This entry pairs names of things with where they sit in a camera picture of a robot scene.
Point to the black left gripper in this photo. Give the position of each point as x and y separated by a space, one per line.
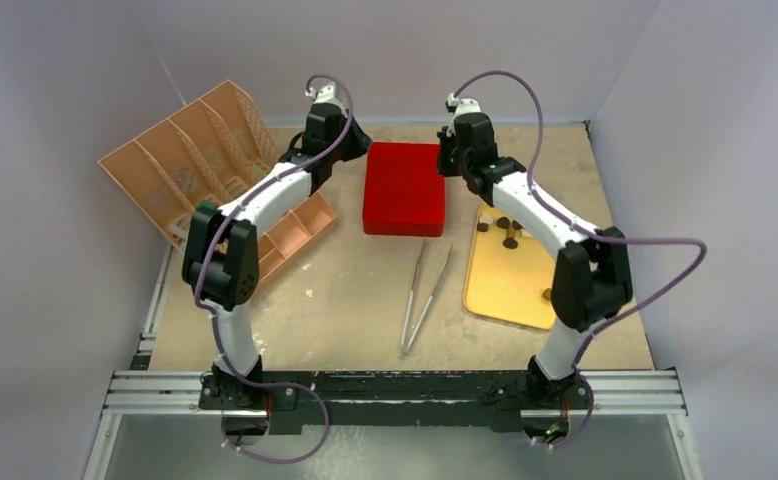
360 143

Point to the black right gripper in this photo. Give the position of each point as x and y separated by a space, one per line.
446 157

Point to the red box lid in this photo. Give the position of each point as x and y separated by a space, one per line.
403 193

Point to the metal slotted tongs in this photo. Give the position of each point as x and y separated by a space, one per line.
420 300

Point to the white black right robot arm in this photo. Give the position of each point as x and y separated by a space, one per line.
591 281

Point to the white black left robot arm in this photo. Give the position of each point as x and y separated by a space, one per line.
221 261

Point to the peach plastic file organizer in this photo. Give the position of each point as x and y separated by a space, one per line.
214 149

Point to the yellow plastic tray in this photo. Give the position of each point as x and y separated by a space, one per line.
505 284

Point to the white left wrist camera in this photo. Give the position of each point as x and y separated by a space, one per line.
331 94

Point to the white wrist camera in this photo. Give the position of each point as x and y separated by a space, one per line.
331 94
458 107

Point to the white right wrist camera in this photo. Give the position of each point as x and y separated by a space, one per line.
458 107

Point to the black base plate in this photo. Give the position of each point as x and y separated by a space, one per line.
503 401

